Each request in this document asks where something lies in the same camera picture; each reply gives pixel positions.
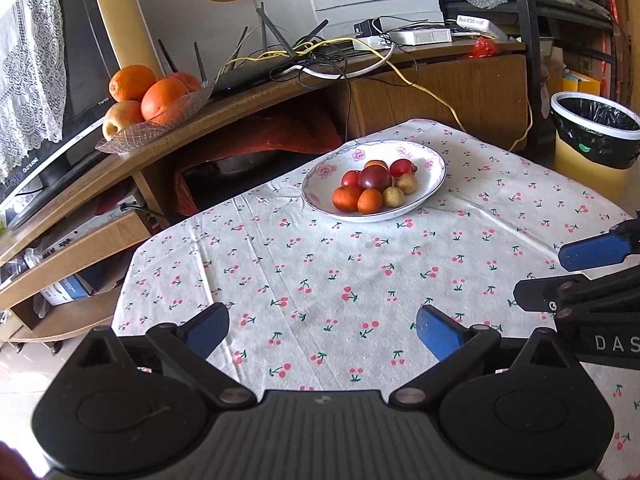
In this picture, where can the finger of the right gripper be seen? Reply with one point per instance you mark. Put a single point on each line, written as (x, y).
(574, 297)
(612, 247)

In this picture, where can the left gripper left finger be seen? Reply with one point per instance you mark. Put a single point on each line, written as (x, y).
(183, 351)

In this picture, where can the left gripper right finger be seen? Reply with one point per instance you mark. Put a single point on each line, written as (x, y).
(461, 353)

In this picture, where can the small orange tangerine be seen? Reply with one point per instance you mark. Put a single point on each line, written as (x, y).
(370, 201)

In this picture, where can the yellow-brown round fruit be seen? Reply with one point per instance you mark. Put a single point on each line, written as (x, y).
(407, 183)

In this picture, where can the bright red tomato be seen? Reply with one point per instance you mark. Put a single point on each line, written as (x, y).
(402, 166)

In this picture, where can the dark red tomato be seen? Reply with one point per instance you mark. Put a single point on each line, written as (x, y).
(375, 177)

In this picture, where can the small red tomato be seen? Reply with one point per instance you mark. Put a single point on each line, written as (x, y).
(351, 179)

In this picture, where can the yellow trash bin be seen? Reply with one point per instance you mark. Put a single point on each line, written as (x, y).
(596, 141)

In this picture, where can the cherry print tablecloth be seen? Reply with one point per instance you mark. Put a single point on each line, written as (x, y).
(317, 303)

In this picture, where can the wooden tv cabinet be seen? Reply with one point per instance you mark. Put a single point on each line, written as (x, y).
(77, 289)

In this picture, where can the white floral plate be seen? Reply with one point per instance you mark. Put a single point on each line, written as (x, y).
(325, 176)

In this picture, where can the black metal shelf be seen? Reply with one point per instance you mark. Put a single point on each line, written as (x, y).
(577, 30)

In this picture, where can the glass fruit dish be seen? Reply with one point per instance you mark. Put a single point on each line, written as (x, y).
(144, 133)

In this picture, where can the small red ornament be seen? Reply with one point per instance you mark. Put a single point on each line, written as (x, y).
(484, 48)

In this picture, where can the yellow apple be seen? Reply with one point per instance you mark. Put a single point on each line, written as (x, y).
(121, 116)

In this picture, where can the front large orange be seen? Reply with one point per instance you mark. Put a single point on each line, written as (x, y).
(158, 100)

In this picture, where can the large orange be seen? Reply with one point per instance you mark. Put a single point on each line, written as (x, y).
(131, 82)
(158, 100)

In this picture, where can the red apple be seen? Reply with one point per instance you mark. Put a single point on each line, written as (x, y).
(191, 82)

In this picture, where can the top large orange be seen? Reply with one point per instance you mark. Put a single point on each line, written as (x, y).
(131, 82)

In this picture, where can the white power strip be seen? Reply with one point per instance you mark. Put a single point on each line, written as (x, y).
(405, 38)

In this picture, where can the black television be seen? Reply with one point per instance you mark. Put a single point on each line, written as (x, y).
(90, 62)

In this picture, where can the black wifi router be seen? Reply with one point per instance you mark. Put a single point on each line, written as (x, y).
(241, 72)

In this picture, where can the white lace cloth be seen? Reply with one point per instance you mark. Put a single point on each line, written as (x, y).
(33, 79)

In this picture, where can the black power adapter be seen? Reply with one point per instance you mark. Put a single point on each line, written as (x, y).
(368, 28)

